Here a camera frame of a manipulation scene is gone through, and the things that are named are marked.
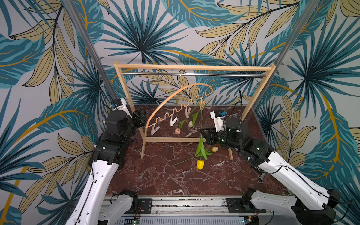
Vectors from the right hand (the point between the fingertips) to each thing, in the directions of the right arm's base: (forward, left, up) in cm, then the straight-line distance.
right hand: (200, 130), depth 65 cm
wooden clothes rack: (+13, +36, -29) cm, 48 cm away
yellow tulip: (-7, 0, -6) cm, 9 cm away
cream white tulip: (+19, +1, -18) cm, 26 cm away
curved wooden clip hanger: (+3, +21, -1) cm, 21 cm away
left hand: (+7, +27, +5) cm, 28 cm away
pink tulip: (+12, +10, -17) cm, 24 cm away
